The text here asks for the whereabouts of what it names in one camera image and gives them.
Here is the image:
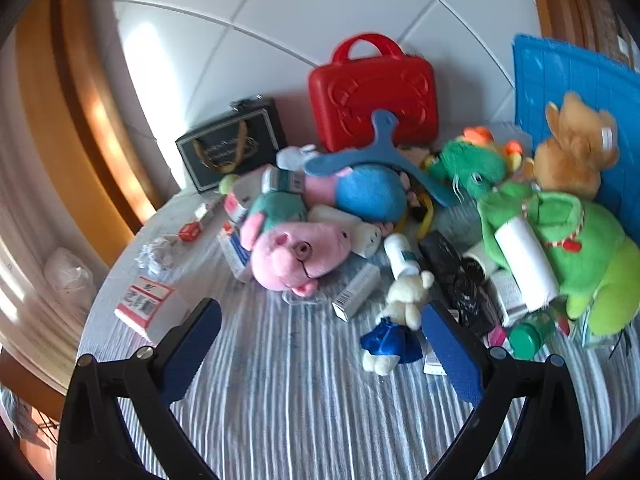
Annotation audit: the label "white paper roll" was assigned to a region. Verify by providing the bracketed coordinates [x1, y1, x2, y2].
[495, 216, 560, 312]

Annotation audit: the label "large green frog plush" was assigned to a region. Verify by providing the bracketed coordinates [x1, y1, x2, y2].
[477, 182, 639, 336]

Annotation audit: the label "pink pig plush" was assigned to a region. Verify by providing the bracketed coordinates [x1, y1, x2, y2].
[240, 212, 352, 298]

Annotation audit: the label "brown teddy bear plush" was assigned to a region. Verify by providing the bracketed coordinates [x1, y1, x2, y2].
[534, 91, 620, 200]

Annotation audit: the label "red white cigarette box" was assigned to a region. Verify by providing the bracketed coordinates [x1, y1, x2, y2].
[114, 276, 190, 344]

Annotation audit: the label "green plastic bottle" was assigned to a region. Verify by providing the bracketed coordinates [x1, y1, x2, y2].
[508, 311, 555, 360]

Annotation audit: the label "crumpled white tissue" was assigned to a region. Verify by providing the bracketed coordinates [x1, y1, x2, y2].
[136, 235, 180, 275]

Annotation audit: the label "small red cube box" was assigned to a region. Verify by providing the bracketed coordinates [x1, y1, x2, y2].
[178, 221, 202, 243]

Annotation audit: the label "black crumpled plastic bag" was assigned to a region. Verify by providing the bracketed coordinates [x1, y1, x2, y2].
[419, 231, 499, 337]

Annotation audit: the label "small white bear blue clothes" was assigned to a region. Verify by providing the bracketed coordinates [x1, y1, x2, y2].
[360, 271, 435, 376]

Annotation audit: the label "small white carton box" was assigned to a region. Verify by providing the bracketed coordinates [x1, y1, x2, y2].
[332, 263, 381, 322]

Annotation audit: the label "black gift bag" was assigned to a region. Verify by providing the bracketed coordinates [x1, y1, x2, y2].
[176, 96, 288, 193]

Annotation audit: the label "small green frog plush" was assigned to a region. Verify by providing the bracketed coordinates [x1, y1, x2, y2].
[425, 139, 508, 200]

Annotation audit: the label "yellow duck plush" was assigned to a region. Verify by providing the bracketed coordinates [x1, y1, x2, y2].
[461, 126, 525, 174]

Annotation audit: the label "blue round plush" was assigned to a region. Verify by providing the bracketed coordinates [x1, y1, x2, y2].
[303, 165, 408, 223]

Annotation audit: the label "red plastic toy suitcase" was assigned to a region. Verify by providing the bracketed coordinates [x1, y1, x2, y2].
[308, 32, 439, 153]

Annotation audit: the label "blue plastic storage crate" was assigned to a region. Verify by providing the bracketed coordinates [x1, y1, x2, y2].
[513, 35, 639, 240]

